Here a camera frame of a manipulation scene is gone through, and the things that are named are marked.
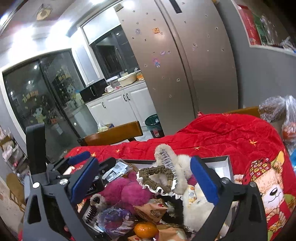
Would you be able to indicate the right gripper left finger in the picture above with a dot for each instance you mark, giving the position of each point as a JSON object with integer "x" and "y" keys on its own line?
{"x": 50, "y": 212}

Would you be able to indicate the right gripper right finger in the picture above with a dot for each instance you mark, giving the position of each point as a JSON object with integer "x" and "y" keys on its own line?
{"x": 248, "y": 222}

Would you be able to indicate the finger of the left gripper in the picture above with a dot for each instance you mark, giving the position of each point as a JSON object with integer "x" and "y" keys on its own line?
{"x": 63, "y": 164}
{"x": 106, "y": 165}

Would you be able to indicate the brown lace scrunchie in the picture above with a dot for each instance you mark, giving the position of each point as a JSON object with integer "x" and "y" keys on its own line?
{"x": 158, "y": 180}

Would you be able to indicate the purple anime badge bag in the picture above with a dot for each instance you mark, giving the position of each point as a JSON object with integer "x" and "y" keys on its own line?
{"x": 116, "y": 222}

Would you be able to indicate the gold triangle snack pack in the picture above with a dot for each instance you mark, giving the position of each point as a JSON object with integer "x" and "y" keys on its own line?
{"x": 152, "y": 211}

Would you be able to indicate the orange tangerine front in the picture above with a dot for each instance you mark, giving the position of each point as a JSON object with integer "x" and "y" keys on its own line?
{"x": 146, "y": 230}

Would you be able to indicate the beige plush rabbit toy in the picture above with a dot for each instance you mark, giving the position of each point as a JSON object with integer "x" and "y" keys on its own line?
{"x": 180, "y": 165}

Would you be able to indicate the magenta plush bear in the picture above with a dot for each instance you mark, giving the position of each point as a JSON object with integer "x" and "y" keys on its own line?
{"x": 126, "y": 192}

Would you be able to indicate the dark glass sliding door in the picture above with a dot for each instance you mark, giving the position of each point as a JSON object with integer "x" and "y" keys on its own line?
{"x": 47, "y": 90}

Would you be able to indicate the wooden chair back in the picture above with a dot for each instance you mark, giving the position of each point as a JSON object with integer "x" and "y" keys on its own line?
{"x": 114, "y": 135}

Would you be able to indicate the white plush bear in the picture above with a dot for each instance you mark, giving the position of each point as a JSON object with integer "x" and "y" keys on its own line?
{"x": 196, "y": 208}

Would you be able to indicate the black storage box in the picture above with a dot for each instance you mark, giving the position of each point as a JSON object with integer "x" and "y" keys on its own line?
{"x": 174, "y": 213}

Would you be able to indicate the green trash bin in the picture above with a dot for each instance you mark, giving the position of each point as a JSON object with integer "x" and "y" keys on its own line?
{"x": 154, "y": 126}

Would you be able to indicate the white kitchen cabinet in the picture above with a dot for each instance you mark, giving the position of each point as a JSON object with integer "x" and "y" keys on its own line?
{"x": 125, "y": 105}

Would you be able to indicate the red teddy bear blanket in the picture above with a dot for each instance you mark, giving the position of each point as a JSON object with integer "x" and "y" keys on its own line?
{"x": 254, "y": 147}

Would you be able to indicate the black microwave oven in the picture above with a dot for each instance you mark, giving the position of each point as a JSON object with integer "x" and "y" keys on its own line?
{"x": 94, "y": 91}

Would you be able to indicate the blue plastic bag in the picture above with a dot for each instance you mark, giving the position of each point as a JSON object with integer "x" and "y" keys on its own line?
{"x": 293, "y": 160}

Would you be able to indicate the cream basin on counter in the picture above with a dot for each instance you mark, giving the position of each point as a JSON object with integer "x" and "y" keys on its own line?
{"x": 127, "y": 79}

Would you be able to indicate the clear plastic bag of food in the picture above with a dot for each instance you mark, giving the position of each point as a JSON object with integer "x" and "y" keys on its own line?
{"x": 280, "y": 108}

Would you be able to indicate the silver double door refrigerator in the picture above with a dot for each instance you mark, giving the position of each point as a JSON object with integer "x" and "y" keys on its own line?
{"x": 185, "y": 55}

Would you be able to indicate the red box on shelf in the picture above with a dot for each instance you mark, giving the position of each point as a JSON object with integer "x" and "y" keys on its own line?
{"x": 249, "y": 24}

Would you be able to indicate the white wall shelf unit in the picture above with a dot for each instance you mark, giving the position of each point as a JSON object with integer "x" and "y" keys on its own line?
{"x": 275, "y": 29}

